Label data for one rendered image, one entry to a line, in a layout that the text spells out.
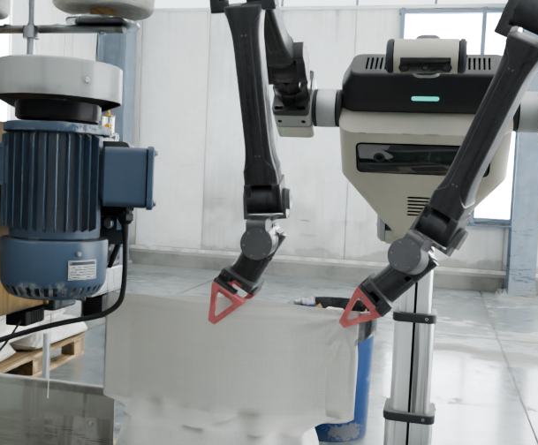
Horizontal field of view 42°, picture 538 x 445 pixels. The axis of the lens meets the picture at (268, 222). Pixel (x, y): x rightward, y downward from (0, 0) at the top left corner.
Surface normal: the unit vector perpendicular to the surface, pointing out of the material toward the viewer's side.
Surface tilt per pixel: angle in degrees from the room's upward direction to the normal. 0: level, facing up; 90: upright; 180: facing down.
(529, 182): 90
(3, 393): 90
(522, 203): 90
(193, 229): 90
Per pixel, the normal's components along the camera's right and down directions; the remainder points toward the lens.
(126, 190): 0.18, 0.07
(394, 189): -0.22, 0.68
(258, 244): -0.19, 0.08
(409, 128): -0.12, -0.73
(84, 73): 0.61, 0.09
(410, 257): -0.41, -0.15
